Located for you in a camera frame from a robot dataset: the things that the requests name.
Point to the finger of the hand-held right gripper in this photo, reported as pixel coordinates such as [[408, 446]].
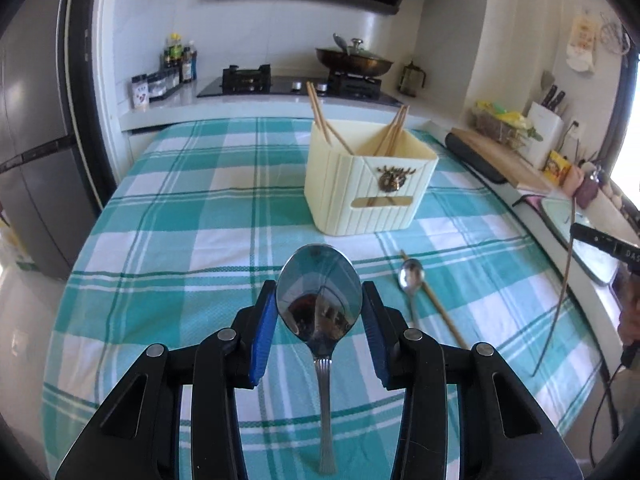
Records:
[[595, 240]]

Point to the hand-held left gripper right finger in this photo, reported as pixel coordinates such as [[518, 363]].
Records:
[[374, 330]]

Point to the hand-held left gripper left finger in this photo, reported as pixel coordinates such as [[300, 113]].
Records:
[[265, 330]]

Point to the small steel spoon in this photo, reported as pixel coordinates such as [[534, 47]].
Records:
[[411, 275]]

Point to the large steel spoon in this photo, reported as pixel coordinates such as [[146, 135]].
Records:
[[320, 285]]

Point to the white ribbed utensil holder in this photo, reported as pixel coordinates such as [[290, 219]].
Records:
[[340, 190]]

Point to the person's right hand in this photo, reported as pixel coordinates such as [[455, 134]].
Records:
[[631, 315]]

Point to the purple bottle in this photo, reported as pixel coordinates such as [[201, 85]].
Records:
[[587, 192]]

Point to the pink container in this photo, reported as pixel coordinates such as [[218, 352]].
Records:
[[572, 182]]

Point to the pink mat with black trim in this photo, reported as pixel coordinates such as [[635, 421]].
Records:
[[532, 202]]

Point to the white knife block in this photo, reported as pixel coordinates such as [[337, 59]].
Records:
[[547, 132]]

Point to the wooden cutting board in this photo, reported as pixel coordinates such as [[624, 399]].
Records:
[[500, 160]]

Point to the teal plaid tablecloth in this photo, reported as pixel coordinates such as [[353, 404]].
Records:
[[175, 240]]

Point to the black padded roll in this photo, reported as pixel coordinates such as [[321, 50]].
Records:
[[470, 155]]

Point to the yellow plastic bag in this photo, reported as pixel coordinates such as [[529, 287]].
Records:
[[505, 117]]

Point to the hanging hand towel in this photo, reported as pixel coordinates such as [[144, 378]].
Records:
[[582, 42]]

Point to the black gas stove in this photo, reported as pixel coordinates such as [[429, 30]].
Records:
[[245, 80]]

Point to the black wok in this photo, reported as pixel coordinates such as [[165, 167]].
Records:
[[355, 66]]

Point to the row of spice jars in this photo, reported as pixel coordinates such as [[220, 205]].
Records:
[[141, 92]]

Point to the dark sauce bottle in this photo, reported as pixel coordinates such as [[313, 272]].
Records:
[[188, 65], [166, 58]]

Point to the glass wok lid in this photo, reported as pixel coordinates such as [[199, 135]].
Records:
[[357, 52]]

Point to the green label oil bottle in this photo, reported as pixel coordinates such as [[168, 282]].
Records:
[[175, 50]]

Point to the grey refrigerator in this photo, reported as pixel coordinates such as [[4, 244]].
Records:
[[35, 135]]

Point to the white wall socket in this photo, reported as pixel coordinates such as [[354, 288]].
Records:
[[575, 130]]

